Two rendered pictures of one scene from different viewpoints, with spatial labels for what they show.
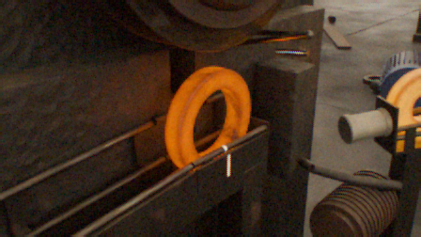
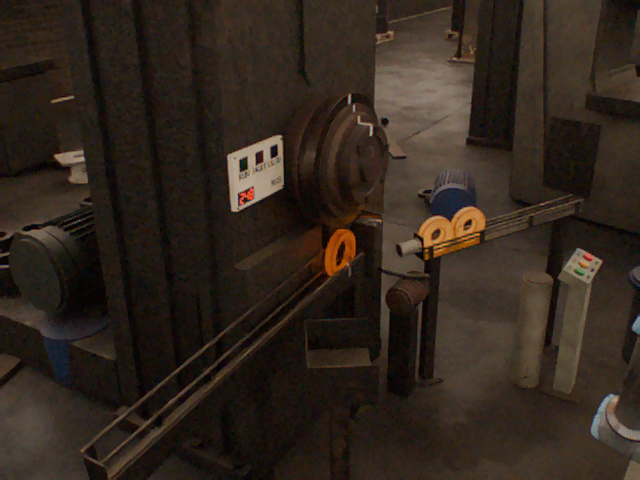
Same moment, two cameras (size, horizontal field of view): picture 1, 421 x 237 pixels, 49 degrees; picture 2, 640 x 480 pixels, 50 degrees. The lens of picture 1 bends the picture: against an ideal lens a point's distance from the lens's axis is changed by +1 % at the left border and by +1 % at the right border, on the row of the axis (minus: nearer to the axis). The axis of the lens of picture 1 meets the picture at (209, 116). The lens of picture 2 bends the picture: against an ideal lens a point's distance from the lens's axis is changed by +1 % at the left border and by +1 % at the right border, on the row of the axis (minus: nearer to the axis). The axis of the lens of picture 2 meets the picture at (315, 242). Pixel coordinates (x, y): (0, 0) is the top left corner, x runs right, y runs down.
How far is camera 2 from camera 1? 180 cm
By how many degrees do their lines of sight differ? 9
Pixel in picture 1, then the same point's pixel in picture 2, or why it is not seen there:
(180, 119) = (332, 254)
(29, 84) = (284, 246)
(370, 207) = (414, 288)
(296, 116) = (375, 246)
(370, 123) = (411, 246)
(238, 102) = (351, 243)
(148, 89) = (315, 242)
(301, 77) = (376, 228)
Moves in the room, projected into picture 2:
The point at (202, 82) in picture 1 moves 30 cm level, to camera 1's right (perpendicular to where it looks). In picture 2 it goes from (339, 237) to (418, 231)
